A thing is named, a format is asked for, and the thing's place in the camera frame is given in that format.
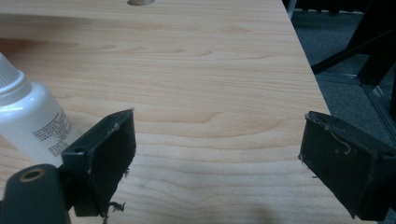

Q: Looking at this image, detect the white plastic bottle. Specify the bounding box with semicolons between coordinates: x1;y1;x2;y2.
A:
0;51;82;169

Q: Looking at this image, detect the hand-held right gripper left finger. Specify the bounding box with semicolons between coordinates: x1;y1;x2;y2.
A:
61;108;137;217

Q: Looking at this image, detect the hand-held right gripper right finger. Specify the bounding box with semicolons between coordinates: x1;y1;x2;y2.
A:
298;110;396;222

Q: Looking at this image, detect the round hole grommet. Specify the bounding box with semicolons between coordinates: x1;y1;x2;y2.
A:
126;0;156;7

